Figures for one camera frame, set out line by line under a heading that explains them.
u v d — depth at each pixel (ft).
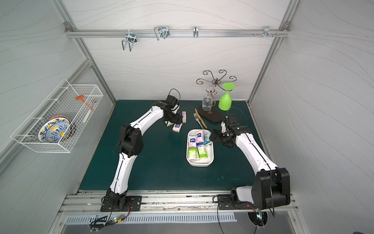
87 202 2.46
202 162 2.89
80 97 2.60
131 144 1.95
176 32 2.58
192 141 2.97
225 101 2.91
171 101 2.68
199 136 2.97
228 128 2.18
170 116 2.84
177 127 3.32
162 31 2.49
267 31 2.51
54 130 2.04
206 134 3.04
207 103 3.04
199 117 3.64
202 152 2.92
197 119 3.64
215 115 3.63
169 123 2.95
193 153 2.82
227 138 1.98
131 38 2.57
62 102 2.31
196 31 2.38
